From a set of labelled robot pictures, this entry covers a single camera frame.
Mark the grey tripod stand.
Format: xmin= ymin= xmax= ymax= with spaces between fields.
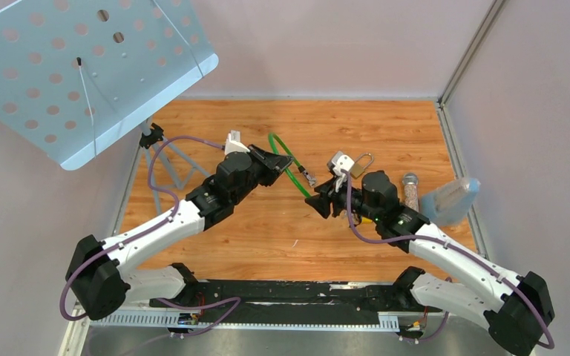
xmin=138 ymin=118 xmax=209 ymax=190

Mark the green cable lock loop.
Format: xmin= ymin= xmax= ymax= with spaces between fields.
xmin=268 ymin=132 xmax=318 ymax=200

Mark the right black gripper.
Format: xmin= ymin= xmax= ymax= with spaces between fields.
xmin=304 ymin=174 xmax=380 ymax=223

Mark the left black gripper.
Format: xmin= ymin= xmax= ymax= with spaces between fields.
xmin=232 ymin=144 xmax=294 ymax=206

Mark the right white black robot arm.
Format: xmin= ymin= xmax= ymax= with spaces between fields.
xmin=305 ymin=171 xmax=555 ymax=355

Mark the clear bottle with metal cap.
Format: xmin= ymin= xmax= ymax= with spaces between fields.
xmin=402 ymin=172 xmax=419 ymax=211

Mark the clear blue plastic bag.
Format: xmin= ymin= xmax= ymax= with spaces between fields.
xmin=419 ymin=177 xmax=480 ymax=226

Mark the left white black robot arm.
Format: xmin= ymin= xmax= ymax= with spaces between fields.
xmin=60 ymin=145 xmax=293 ymax=320

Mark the brass padlock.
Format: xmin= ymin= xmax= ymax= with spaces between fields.
xmin=350 ymin=153 xmax=375 ymax=179

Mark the perforated light blue metal plate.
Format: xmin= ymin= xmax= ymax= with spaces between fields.
xmin=0 ymin=1 xmax=219 ymax=171

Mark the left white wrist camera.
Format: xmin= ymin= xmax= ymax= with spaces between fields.
xmin=223 ymin=130 xmax=249 ymax=155

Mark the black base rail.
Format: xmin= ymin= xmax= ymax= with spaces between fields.
xmin=91 ymin=279 xmax=443 ymax=331

